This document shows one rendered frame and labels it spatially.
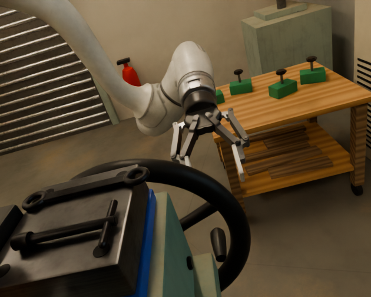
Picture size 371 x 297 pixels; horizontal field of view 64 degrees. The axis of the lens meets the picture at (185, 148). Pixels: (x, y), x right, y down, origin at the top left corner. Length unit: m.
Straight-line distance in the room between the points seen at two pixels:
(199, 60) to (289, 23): 1.44
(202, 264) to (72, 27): 0.53
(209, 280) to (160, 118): 0.57
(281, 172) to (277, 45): 0.95
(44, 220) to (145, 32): 2.76
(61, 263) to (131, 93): 0.64
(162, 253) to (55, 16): 0.55
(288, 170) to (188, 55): 0.92
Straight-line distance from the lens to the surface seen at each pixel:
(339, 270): 1.38
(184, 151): 0.60
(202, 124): 0.64
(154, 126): 0.84
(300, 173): 1.52
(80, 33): 0.70
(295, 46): 2.19
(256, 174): 1.54
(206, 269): 0.31
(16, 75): 3.28
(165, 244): 0.22
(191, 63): 0.74
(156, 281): 0.20
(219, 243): 0.49
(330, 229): 1.51
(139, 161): 0.35
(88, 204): 0.22
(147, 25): 2.93
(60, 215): 0.23
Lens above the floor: 1.12
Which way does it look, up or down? 29 degrees down
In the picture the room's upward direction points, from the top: 17 degrees counter-clockwise
